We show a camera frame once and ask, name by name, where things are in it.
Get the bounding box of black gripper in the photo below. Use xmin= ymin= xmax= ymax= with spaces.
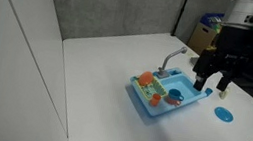
xmin=193 ymin=26 xmax=253 ymax=91

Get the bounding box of blue cup with handle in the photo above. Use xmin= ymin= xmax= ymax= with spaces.
xmin=167 ymin=88 xmax=184 ymax=101

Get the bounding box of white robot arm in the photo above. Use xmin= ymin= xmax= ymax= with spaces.
xmin=193 ymin=0 xmax=253 ymax=91

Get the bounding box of small blue cup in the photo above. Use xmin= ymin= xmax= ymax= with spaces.
xmin=205 ymin=88 xmax=213 ymax=96

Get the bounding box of round blue plate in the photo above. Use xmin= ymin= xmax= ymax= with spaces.
xmin=214 ymin=106 xmax=234 ymax=122

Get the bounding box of small orange cup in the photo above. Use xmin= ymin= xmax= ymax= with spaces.
xmin=150 ymin=93 xmax=161 ymax=107

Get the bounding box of orange toy plate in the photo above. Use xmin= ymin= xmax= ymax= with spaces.
xmin=138 ymin=71 xmax=154 ymax=86

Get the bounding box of cream toy shell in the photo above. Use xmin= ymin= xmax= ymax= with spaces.
xmin=219 ymin=89 xmax=230 ymax=99

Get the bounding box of light blue toy sink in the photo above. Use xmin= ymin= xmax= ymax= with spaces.
xmin=130 ymin=68 xmax=212 ymax=117

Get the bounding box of grey toy faucet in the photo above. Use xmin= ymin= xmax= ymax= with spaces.
xmin=156 ymin=42 xmax=189 ymax=82

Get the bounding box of yellow-green dish rack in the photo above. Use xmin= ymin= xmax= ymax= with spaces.
xmin=131 ymin=77 xmax=168 ymax=100

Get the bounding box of black tripod stand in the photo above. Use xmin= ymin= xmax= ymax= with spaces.
xmin=170 ymin=0 xmax=188 ymax=36

